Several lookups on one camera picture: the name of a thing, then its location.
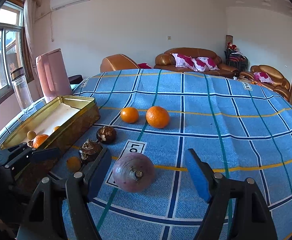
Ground small orange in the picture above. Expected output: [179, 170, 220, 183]
[121, 107, 139, 124]
[66, 156, 81, 173]

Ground dark mangosteen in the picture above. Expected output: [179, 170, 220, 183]
[79, 139, 103, 163]
[96, 126, 117, 144]

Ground purple round radish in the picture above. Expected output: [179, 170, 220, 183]
[112, 153, 156, 193]

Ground large orange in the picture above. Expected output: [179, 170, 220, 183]
[146, 106, 170, 129]

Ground orange inside tin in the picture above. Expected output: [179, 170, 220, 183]
[33, 134, 49, 148]

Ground small tan longan fruit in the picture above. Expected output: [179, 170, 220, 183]
[27, 131, 36, 140]

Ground gold metal tin box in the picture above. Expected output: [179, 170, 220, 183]
[0, 95, 101, 156]

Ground clear glass water bottle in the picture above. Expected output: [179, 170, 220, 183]
[10, 67, 33, 112]

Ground pink electric kettle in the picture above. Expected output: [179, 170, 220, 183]
[36, 48, 73, 103]

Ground dark stool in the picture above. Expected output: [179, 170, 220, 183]
[68, 75, 83, 85]

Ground blue plaid tablecloth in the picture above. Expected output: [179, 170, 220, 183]
[0, 68, 292, 240]

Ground brown leather armchair left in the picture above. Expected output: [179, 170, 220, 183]
[100, 54, 140, 73]

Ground brown leather armchair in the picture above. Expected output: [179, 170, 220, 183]
[239, 64, 291, 101]
[100, 54, 140, 73]

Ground brown leather armchair right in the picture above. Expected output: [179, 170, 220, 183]
[239, 64, 291, 101]

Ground floral pillow on armchair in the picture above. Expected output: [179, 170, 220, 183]
[253, 72, 274, 84]

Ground red pillow on armchair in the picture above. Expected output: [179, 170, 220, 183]
[137, 63, 152, 69]

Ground brown leather three-seat sofa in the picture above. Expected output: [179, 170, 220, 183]
[154, 47, 239, 79]

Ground stacked dark chairs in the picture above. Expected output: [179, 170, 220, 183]
[224, 42, 248, 72]

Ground pink curtain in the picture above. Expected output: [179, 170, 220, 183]
[23, 0, 43, 97]

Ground floral pillow on sofa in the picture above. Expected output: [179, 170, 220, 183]
[172, 53, 197, 72]

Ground window with frame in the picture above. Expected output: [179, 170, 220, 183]
[0, 1, 23, 99]

